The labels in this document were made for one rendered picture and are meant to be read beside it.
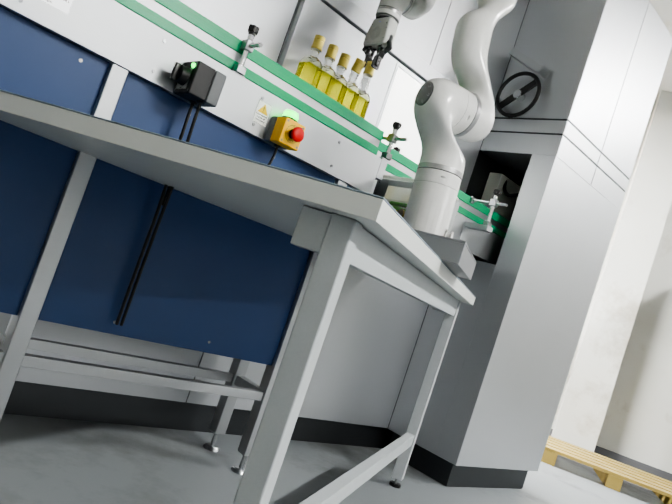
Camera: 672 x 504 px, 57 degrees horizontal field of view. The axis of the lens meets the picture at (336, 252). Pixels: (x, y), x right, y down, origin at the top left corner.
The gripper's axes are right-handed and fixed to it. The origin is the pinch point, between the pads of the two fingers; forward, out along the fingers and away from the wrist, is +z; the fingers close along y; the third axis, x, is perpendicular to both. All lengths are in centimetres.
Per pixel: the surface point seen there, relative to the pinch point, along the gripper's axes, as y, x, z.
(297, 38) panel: -11.7, -23.4, 2.9
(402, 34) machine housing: -14.9, 22.2, -23.8
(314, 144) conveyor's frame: 15.7, -23.7, 38.2
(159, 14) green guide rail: 14, -78, 28
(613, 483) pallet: 14, 276, 133
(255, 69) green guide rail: 14, -49, 28
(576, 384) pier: -51, 335, 85
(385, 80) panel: -11.9, 18.9, -3.4
